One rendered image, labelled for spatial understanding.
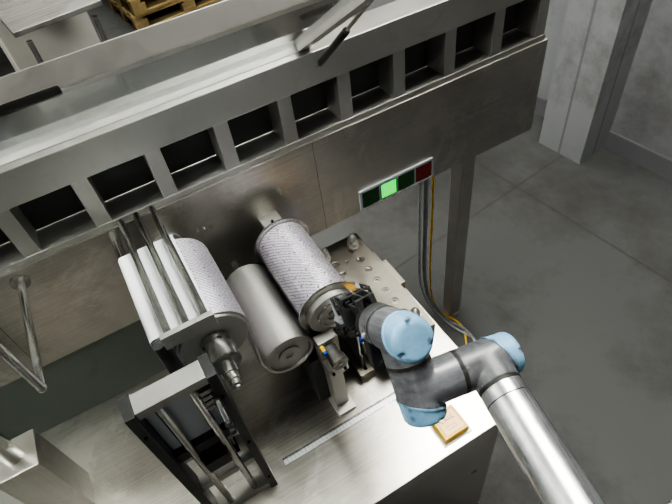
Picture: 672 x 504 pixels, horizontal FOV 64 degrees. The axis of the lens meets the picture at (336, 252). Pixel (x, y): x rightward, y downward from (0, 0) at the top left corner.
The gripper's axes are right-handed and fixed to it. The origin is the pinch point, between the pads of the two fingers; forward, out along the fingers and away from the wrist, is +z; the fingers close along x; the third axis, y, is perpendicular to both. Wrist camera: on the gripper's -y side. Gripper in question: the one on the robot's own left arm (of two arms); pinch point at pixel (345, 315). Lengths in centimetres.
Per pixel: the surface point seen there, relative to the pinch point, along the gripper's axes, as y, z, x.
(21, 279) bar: 35, 18, 56
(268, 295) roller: 8.6, 15.2, 11.2
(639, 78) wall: 1, 122, -232
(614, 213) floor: -60, 125, -191
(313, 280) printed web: 9.3, 3.4, 2.4
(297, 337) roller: -0.8, 5.1, 10.6
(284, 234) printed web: 19.8, 15.8, 1.5
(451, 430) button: -40.0, 5.0, -13.5
